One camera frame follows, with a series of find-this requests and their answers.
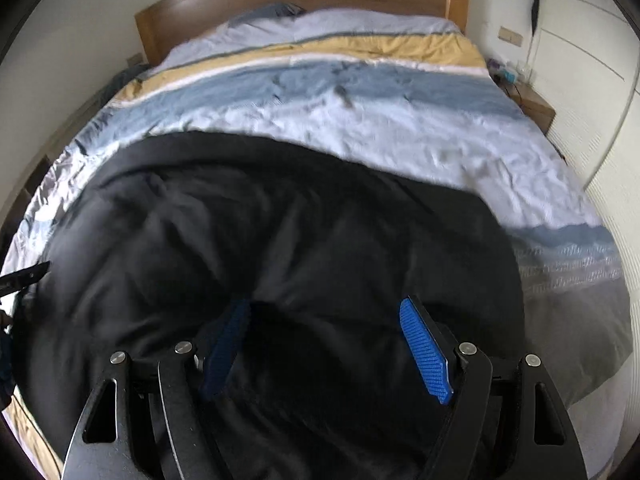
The white wardrobe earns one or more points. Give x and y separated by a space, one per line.
600 135

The dark grey cloth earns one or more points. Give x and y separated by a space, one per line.
122 85

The blue grey pillow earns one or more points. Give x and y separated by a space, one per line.
270 11

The wooden nightstand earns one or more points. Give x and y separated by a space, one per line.
535 105

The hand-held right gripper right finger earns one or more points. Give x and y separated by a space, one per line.
425 355

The clear drinking glass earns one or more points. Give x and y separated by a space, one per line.
525 72

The striped duvet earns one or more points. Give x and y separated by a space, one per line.
400 120

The small blue box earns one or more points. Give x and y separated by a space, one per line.
508 77

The beige light switch plate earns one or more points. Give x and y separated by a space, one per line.
510 35

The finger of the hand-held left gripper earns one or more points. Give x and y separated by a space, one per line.
25 276

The beige wall socket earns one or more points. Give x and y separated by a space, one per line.
133 59

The black puffer jacket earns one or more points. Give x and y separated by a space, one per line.
300 240

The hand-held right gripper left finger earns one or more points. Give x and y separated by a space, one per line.
227 345

